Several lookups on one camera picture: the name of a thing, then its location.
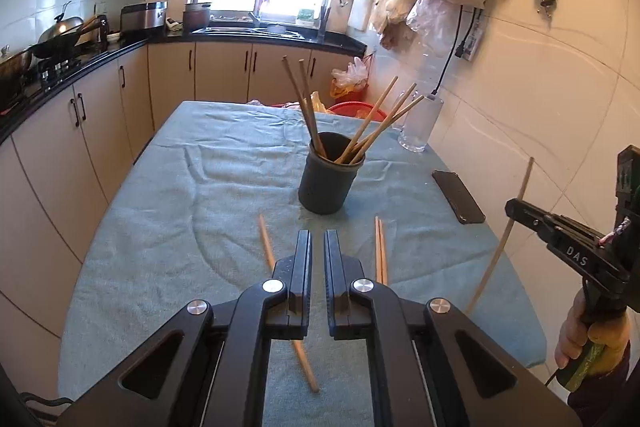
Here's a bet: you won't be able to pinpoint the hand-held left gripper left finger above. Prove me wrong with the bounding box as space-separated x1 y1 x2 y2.
57 229 315 427

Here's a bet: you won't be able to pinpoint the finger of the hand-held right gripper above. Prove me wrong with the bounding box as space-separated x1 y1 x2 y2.
504 198 632 284

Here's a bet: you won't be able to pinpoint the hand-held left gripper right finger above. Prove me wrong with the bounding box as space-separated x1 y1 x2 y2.
324 229 583 427

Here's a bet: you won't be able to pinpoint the orange wooden chopstick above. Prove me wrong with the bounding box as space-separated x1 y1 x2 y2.
281 55 323 158
335 75 399 165
374 216 384 284
350 94 426 155
298 59 328 158
257 214 321 394
344 82 417 164
379 219 390 287

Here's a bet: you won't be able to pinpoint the pale wooden chopstick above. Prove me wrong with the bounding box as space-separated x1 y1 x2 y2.
465 157 536 315

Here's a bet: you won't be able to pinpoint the grey perforated utensil holder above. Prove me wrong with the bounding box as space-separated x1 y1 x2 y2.
298 132 367 215

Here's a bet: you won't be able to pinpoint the person's right forearm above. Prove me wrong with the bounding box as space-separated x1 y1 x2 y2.
567 347 640 427

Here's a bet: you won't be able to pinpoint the person's right hand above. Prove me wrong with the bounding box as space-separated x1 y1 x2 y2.
554 289 632 376

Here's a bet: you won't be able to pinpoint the smartphone in brown case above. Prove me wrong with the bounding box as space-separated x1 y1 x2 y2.
432 170 486 226

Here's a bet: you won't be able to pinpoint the blue-green table cloth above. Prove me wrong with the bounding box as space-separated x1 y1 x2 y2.
57 101 547 427

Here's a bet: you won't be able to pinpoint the red plastic bucket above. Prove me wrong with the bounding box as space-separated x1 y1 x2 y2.
327 101 388 120

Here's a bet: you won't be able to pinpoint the clear glass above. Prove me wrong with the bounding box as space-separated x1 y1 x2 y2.
398 93 445 152

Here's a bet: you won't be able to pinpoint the yellow plastic bag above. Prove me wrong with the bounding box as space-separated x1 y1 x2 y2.
297 91 328 115

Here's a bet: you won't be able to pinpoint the white orange plastic bag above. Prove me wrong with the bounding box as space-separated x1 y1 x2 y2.
330 56 371 100

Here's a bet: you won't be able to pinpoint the white power strip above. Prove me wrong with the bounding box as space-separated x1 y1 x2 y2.
462 7 487 62

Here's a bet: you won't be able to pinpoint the black kitchen countertop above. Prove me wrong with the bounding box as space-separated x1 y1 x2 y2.
0 27 368 145

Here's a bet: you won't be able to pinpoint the steel kitchen sink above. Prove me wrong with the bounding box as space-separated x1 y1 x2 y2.
192 24 306 40

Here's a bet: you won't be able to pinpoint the clear hanging plastic bag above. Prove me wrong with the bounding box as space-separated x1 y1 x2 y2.
405 0 463 42

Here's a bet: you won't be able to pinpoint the white cutting board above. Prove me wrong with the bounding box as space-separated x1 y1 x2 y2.
348 0 376 30

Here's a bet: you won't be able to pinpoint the brownish hanging plastic bag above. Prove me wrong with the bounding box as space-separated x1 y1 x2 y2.
370 0 418 50

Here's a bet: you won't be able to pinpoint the beige lower kitchen cabinets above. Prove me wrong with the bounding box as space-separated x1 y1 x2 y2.
0 42 368 358

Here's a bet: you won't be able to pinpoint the brown cooking pot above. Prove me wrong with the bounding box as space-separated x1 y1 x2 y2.
182 3 213 30

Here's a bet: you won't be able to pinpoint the stainless steel kitchen appliance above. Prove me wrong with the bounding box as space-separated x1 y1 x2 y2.
120 1 168 32

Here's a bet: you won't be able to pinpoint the black gas stove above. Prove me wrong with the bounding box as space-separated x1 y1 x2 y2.
22 54 83 90

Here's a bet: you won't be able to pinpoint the black wok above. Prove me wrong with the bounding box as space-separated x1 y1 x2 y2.
31 2 108 60

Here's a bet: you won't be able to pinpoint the steel cooking pot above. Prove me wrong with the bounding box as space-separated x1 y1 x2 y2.
0 46 36 105

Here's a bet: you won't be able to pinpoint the black power plug cable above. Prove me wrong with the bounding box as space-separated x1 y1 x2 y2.
429 4 468 100

